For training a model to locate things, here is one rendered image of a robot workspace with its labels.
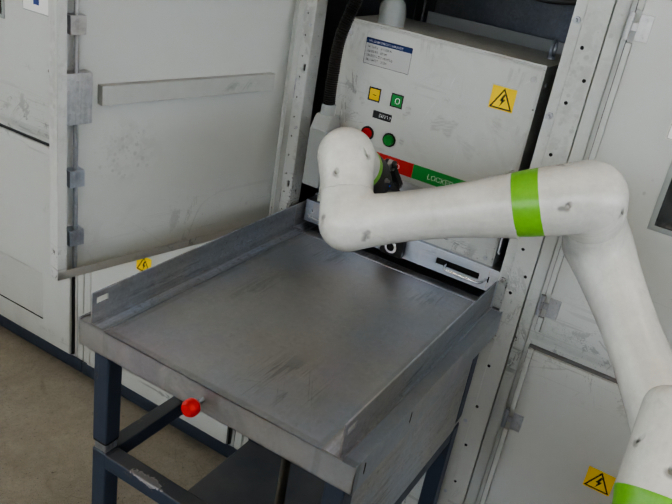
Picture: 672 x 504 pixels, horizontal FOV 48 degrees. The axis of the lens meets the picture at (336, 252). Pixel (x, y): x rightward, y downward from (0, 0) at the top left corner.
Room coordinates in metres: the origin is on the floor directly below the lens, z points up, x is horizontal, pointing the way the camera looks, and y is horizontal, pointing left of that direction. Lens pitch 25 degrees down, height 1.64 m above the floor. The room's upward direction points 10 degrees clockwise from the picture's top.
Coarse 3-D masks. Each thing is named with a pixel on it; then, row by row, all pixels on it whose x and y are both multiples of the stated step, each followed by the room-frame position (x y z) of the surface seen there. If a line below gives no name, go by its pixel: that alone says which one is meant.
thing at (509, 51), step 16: (368, 16) 1.89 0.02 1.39; (416, 32) 1.74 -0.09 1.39; (432, 32) 1.81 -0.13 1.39; (448, 32) 1.86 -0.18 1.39; (464, 32) 1.90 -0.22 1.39; (464, 48) 1.68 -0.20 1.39; (480, 48) 1.67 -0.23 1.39; (496, 48) 1.74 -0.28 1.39; (512, 48) 1.78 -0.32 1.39; (528, 48) 1.82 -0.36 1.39; (528, 64) 1.61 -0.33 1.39; (544, 64) 1.60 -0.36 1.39; (544, 80) 1.60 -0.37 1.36; (544, 96) 1.63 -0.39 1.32; (544, 112) 1.67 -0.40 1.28; (528, 144) 1.61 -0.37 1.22; (528, 160) 1.65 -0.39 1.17; (496, 256) 1.60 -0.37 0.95
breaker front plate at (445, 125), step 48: (432, 48) 1.71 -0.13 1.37; (336, 96) 1.81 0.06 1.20; (384, 96) 1.75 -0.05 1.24; (432, 96) 1.70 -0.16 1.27; (480, 96) 1.65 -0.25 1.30; (528, 96) 1.60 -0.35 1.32; (432, 144) 1.69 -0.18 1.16; (480, 144) 1.64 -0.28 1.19; (432, 240) 1.66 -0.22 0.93; (480, 240) 1.61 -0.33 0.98
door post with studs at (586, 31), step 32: (608, 0) 1.51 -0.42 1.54; (576, 32) 1.53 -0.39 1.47; (576, 64) 1.52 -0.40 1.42; (576, 96) 1.51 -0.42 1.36; (544, 128) 1.54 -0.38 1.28; (544, 160) 1.52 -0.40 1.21; (512, 256) 1.53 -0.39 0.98; (512, 288) 1.52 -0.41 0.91; (512, 320) 1.51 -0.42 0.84; (480, 416) 1.51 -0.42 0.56
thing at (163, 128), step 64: (64, 0) 1.34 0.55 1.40; (128, 0) 1.48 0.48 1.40; (192, 0) 1.59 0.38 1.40; (256, 0) 1.73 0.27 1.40; (64, 64) 1.34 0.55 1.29; (128, 64) 1.48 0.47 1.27; (192, 64) 1.60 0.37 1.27; (256, 64) 1.75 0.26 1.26; (64, 128) 1.34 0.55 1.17; (128, 128) 1.48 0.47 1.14; (192, 128) 1.61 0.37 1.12; (256, 128) 1.77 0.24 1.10; (64, 192) 1.34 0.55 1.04; (128, 192) 1.49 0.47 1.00; (192, 192) 1.63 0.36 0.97; (256, 192) 1.79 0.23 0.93; (64, 256) 1.34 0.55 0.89; (128, 256) 1.46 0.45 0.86
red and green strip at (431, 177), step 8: (400, 160) 1.72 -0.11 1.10; (400, 168) 1.72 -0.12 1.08; (408, 168) 1.71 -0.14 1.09; (416, 168) 1.70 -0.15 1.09; (424, 168) 1.69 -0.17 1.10; (408, 176) 1.70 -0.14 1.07; (416, 176) 1.70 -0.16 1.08; (424, 176) 1.69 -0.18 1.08; (432, 176) 1.68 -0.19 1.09; (440, 176) 1.67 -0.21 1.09; (448, 176) 1.66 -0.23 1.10; (432, 184) 1.68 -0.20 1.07; (440, 184) 1.67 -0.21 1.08; (448, 184) 1.66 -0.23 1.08
